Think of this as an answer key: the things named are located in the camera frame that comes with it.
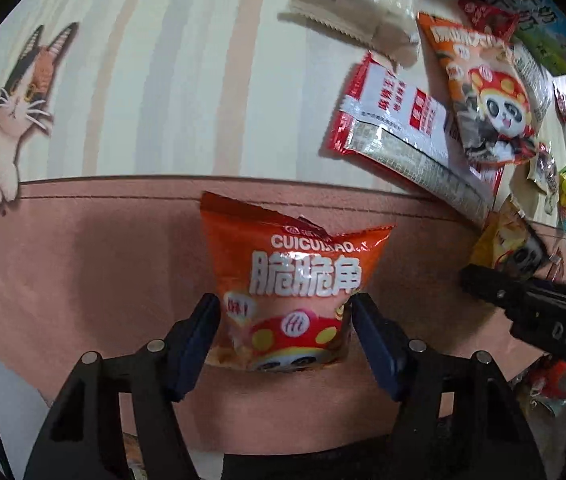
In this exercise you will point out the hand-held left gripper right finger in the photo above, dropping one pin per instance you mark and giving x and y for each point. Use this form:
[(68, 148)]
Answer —
[(373, 345)]

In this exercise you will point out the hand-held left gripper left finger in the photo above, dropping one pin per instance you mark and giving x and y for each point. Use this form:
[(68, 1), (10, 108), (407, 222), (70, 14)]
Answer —
[(198, 340)]

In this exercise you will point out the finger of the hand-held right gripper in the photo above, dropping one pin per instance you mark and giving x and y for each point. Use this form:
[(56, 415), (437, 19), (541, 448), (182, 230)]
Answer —
[(485, 285)]

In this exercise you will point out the yellow panda snack packet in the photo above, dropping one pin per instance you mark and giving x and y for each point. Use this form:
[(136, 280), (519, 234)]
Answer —
[(503, 240)]

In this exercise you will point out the small orange panda snack packet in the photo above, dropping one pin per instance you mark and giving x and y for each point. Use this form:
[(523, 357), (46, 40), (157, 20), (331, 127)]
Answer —
[(288, 270)]

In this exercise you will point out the small red snack packet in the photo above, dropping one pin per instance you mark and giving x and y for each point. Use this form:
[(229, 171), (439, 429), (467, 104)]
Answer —
[(488, 17)]

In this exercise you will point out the silver snack packet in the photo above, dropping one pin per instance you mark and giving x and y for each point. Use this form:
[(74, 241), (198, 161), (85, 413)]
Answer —
[(333, 7), (393, 10)]

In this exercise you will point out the red orange snack packet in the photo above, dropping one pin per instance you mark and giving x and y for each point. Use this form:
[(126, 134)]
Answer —
[(553, 377)]

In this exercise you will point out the small dark snack packet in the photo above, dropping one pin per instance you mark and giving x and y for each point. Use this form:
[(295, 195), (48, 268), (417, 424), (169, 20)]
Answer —
[(543, 170)]

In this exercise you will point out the large orange panda snack packet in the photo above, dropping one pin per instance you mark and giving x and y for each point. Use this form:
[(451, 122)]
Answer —
[(488, 95)]

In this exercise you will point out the red and white snack packet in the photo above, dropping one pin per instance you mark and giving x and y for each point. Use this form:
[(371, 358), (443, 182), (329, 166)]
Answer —
[(393, 105)]

